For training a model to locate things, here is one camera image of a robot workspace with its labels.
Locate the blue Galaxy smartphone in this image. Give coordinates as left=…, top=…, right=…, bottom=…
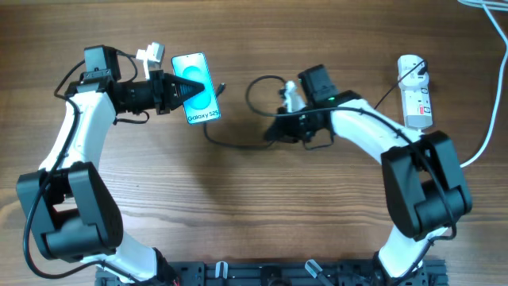
left=171, top=52, right=221, bottom=125

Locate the black USB charger cable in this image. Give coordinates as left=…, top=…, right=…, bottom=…
left=202, top=60, right=428, bottom=151

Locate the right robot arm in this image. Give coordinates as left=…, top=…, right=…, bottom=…
left=264, top=64, right=472, bottom=284

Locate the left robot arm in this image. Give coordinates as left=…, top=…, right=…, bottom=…
left=16, top=43, right=204, bottom=285

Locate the black charger plug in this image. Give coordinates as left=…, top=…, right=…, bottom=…
left=418, top=60, right=428, bottom=75

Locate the white power strip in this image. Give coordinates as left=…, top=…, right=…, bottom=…
left=397, top=54, right=433, bottom=130

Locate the left camera black cable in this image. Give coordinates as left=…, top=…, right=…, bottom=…
left=21, top=48, right=152, bottom=280

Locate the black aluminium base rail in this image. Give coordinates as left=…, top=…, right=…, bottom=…
left=94, top=260, right=449, bottom=286

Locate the white power strip cord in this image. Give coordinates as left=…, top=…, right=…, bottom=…
left=460, top=0, right=508, bottom=169

